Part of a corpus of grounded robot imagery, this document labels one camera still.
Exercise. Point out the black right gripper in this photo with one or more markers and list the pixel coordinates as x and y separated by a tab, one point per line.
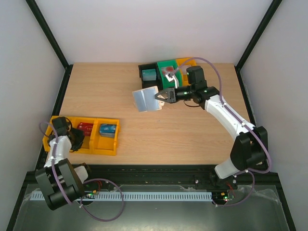
172	95

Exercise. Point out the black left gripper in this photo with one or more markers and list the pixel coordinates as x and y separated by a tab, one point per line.
81	133

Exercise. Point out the dark red striped card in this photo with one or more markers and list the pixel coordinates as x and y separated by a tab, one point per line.
86	128

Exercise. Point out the cream leather card holder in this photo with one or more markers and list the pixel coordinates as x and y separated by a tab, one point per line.
145	100

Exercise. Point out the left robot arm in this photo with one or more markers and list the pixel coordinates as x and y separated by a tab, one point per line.
61	183

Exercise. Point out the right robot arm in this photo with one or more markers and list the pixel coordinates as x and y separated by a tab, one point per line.
250	142

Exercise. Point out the yellow bin with red cards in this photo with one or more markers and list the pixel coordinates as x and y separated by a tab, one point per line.
86	144

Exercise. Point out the yellow bin with blue cards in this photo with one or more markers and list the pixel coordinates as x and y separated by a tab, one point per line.
104	145

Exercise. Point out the blue VIP card stack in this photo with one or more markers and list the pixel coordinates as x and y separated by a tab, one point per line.
107	130

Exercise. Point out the black bin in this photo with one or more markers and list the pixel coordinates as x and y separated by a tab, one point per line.
146	84

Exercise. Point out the yellow bin at back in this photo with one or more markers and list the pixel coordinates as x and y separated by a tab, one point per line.
183	71

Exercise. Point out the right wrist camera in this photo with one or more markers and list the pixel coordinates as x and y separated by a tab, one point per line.
172	78

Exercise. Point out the light blue cable duct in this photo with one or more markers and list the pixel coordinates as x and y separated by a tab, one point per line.
152	196

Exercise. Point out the black frame post left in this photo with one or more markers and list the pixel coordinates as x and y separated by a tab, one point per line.
48	33

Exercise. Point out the black frame post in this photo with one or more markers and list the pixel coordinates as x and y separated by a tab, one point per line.
48	33
273	7

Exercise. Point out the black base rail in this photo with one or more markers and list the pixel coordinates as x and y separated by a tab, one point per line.
197	176

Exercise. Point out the black frame post right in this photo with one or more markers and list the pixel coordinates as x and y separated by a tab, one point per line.
273	7

